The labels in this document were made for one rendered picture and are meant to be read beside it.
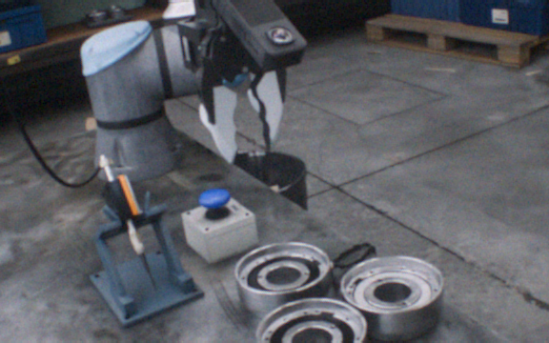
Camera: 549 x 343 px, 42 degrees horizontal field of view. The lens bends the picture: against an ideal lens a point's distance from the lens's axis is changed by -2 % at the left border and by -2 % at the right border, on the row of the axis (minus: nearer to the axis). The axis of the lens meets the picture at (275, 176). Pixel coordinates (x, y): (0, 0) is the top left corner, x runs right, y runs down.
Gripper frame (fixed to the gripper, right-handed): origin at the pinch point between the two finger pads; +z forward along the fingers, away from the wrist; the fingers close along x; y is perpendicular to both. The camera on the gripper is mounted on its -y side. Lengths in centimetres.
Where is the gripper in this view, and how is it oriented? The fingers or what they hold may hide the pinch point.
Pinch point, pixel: (253, 147)
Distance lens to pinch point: 79.7
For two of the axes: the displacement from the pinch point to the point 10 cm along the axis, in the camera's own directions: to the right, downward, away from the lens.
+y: -5.0, -3.0, 8.1
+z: 1.2, 9.0, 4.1
